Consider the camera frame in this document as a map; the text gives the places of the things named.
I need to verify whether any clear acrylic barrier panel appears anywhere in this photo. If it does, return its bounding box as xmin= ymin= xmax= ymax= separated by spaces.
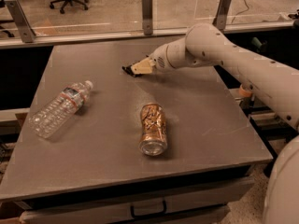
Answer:
xmin=0 ymin=0 xmax=299 ymax=40

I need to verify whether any metal panel bracket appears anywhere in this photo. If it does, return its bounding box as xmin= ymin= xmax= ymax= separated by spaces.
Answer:
xmin=142 ymin=0 xmax=153 ymax=35
xmin=5 ymin=0 xmax=36 ymax=43
xmin=213 ymin=0 xmax=232 ymax=31

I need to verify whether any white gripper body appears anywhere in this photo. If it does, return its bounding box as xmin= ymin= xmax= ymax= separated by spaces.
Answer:
xmin=149 ymin=45 xmax=171 ymax=72

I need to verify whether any middle metal panel bracket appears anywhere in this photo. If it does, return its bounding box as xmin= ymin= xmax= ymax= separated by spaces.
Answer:
xmin=142 ymin=0 xmax=153 ymax=35

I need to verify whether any left metal panel bracket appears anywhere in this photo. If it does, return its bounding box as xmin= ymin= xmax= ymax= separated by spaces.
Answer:
xmin=5 ymin=0 xmax=36 ymax=43

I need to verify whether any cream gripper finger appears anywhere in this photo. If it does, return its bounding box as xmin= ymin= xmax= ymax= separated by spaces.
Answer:
xmin=131 ymin=58 xmax=155 ymax=75

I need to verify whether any right metal panel bracket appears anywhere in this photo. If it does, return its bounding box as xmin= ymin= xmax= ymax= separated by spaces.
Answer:
xmin=213 ymin=0 xmax=232 ymax=31

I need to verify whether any orange patterned drink can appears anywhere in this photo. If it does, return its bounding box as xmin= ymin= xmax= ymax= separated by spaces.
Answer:
xmin=139 ymin=104 xmax=167 ymax=156

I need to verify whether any grey table drawer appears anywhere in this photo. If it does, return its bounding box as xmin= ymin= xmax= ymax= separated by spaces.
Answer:
xmin=20 ymin=176 xmax=254 ymax=224

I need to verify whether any clear plastic water bottle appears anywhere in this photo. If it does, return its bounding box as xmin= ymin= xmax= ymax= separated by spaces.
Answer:
xmin=29 ymin=80 xmax=93 ymax=138

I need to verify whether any black drawer handle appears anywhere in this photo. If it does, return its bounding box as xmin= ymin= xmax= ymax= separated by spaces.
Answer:
xmin=130 ymin=200 xmax=167 ymax=219

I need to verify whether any orange tape roll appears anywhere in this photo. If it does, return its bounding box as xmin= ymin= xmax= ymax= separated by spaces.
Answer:
xmin=239 ymin=85 xmax=252 ymax=98

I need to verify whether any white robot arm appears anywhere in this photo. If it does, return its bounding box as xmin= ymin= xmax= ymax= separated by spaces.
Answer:
xmin=129 ymin=23 xmax=299 ymax=224

